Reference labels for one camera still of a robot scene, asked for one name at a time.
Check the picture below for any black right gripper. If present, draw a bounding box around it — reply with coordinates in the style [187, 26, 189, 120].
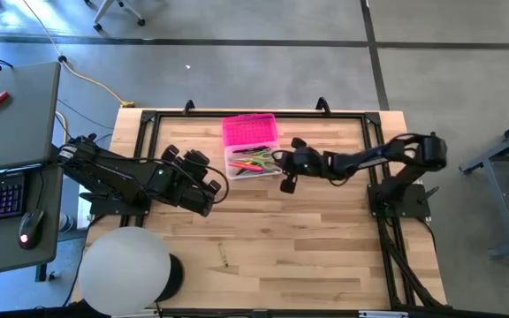
[279, 137, 329, 195]

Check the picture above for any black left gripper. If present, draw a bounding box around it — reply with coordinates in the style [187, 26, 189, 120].
[162, 144, 223, 218]

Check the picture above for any slim green marker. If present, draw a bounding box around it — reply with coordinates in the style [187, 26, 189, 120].
[254, 159, 281, 172]

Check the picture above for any olive green Crayola marker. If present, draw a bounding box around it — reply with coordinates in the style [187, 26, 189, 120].
[248, 150, 278, 163]

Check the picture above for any black marker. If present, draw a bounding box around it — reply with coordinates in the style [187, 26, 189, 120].
[232, 145, 271, 155]

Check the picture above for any thick pink highlighter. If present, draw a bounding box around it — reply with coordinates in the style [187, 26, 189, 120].
[228, 161, 264, 172]

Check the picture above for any translucent supply box pink lid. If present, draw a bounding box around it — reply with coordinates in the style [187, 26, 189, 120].
[221, 112, 283, 181]

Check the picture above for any white globe table lamp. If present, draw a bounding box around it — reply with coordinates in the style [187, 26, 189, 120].
[77, 225, 186, 317]

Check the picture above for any clear water bottle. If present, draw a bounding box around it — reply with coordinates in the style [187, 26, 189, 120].
[57, 212, 75, 234]

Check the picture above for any black computer mouse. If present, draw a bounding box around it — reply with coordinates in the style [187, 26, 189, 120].
[18, 208, 46, 251]

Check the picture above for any white office chair base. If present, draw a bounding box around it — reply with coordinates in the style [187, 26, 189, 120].
[84, 0, 147, 33]

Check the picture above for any white label strip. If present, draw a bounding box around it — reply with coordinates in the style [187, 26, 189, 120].
[358, 310, 411, 318]

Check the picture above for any grey closed laptop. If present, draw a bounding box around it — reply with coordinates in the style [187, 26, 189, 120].
[0, 61, 62, 174]

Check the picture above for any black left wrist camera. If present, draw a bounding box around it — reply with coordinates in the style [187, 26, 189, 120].
[185, 149, 211, 168]

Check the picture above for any black aluminium table frame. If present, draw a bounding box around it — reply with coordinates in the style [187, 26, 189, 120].
[121, 97, 449, 318]

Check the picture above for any yellow cable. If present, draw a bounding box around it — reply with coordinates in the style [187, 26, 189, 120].
[22, 0, 137, 110]

